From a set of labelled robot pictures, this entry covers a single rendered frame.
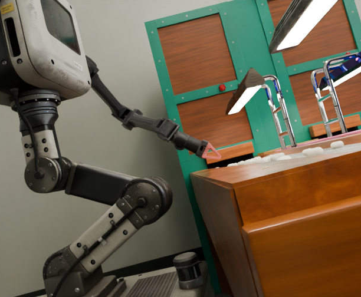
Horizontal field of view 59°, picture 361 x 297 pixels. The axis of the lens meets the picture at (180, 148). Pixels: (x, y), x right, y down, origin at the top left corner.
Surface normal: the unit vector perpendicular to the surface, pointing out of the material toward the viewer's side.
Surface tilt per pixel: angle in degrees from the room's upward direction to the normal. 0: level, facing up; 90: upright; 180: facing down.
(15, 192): 90
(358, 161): 90
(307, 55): 90
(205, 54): 90
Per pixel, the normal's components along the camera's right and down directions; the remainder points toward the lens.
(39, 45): 0.51, -0.33
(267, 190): -0.01, -0.07
